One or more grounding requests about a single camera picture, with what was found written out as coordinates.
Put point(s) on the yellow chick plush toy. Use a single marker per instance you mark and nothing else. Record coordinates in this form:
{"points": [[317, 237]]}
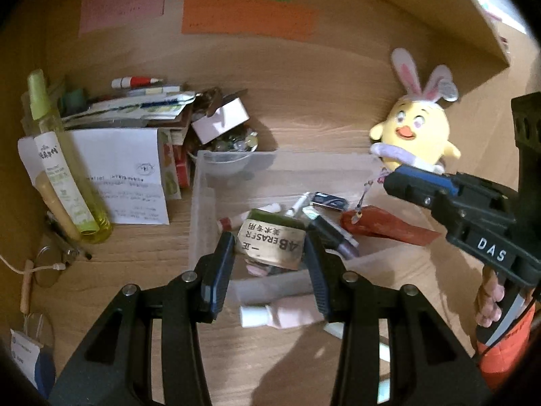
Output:
{"points": [[414, 127]]}

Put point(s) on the eyeglasses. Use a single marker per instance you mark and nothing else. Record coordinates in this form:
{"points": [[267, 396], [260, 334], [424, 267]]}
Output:
{"points": [[46, 279]]}

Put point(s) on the bowl of small trinkets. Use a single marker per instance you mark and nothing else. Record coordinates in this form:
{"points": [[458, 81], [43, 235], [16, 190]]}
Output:
{"points": [[228, 152]]}

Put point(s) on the blue white card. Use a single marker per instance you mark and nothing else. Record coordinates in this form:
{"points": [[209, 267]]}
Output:
{"points": [[29, 359]]}

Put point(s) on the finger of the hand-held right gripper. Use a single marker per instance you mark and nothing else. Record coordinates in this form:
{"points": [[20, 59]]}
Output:
{"points": [[414, 188], [427, 176]]}

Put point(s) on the red green carton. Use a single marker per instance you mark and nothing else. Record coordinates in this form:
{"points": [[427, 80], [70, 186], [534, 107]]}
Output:
{"points": [[173, 169]]}

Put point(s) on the small blue box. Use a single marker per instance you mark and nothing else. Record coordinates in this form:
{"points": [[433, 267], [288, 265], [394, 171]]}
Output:
{"points": [[329, 201]]}

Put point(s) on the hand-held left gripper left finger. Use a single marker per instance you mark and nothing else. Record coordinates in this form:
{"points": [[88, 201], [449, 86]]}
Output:
{"points": [[219, 275]]}

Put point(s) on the green tape roll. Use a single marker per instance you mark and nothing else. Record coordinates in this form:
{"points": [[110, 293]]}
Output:
{"points": [[75, 98]]}

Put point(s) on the yellow-green spray bottle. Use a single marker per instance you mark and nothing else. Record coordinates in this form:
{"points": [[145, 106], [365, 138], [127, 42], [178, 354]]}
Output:
{"points": [[55, 152]]}

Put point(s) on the pink tube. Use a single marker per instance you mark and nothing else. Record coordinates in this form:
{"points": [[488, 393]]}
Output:
{"points": [[291, 311]]}

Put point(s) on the red packet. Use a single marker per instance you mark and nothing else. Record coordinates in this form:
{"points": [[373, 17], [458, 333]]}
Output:
{"points": [[380, 226]]}

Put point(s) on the white printed tube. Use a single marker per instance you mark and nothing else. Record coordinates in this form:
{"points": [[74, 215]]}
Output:
{"points": [[298, 205]]}

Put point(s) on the mint green bottle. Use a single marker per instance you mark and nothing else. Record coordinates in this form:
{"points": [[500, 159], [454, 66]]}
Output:
{"points": [[383, 391]]}

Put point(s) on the stack of stationery packets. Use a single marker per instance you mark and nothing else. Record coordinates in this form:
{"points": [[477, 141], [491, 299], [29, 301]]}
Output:
{"points": [[126, 108]]}

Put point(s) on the purple tube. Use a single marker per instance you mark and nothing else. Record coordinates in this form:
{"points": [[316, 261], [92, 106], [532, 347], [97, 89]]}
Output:
{"points": [[338, 237]]}

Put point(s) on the green tan eraser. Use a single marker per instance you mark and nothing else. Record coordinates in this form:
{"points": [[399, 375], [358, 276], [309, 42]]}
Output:
{"points": [[270, 245]]}

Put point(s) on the wooden stick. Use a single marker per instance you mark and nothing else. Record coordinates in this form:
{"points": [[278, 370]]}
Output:
{"points": [[26, 287]]}

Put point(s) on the beige tube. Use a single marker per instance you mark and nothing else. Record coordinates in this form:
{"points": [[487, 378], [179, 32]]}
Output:
{"points": [[55, 207]]}

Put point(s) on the person's right hand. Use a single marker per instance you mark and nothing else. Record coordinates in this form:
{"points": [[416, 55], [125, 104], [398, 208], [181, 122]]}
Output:
{"points": [[490, 304]]}

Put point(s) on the pink paper note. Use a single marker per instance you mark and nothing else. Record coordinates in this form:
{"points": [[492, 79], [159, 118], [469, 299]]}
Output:
{"points": [[122, 4]]}

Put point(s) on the orange paper note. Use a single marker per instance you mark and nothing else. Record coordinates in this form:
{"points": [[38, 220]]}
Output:
{"points": [[249, 19]]}

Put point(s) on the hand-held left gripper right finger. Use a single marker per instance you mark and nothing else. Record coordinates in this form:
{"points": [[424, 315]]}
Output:
{"points": [[317, 275]]}

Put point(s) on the white tube red cap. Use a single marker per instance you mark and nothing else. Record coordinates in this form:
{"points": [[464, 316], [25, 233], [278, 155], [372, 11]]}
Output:
{"points": [[236, 220]]}

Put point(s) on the small white box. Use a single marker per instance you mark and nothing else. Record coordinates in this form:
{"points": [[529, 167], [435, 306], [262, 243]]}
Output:
{"points": [[219, 120]]}

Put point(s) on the red white marker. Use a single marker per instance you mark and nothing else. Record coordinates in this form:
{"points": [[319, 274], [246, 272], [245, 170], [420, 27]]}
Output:
{"points": [[135, 81]]}

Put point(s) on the clear plastic box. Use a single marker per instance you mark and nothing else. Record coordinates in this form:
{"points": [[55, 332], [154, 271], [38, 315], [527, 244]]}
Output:
{"points": [[203, 203]]}

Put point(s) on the white paper sheet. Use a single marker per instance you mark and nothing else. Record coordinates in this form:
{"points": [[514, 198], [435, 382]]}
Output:
{"points": [[122, 177]]}

